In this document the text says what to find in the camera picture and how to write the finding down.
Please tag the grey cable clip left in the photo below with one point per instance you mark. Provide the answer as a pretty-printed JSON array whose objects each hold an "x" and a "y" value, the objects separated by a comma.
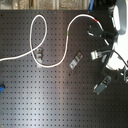
[{"x": 40, "y": 55}]

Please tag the blue object at edge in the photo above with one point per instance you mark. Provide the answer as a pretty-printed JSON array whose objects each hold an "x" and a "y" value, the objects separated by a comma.
[{"x": 1, "y": 88}]

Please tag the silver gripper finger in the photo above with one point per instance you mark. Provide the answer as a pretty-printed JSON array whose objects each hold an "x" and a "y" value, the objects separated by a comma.
[{"x": 97, "y": 54}]

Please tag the black clamp mount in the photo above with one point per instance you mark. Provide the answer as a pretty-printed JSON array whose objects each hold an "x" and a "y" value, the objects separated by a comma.
[{"x": 110, "y": 76}]

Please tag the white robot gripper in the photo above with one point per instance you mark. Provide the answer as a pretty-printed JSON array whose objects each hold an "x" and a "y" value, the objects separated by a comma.
[{"x": 119, "y": 22}]

